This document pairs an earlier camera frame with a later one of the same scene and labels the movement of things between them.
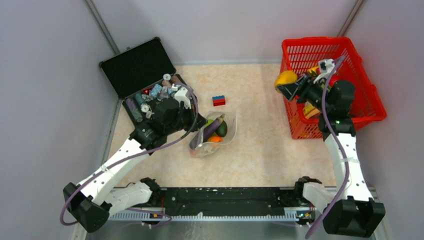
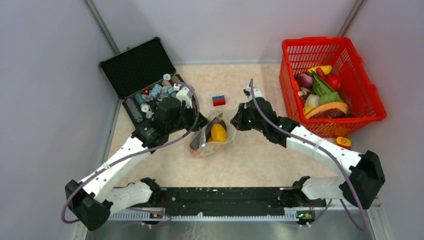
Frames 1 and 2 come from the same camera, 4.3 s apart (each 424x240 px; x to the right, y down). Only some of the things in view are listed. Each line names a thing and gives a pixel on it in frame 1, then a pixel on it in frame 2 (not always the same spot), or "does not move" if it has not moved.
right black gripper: [300, 89] → [238, 119]
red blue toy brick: [219, 100] does not move
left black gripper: [197, 121] does not move
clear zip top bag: [220, 130] does not move
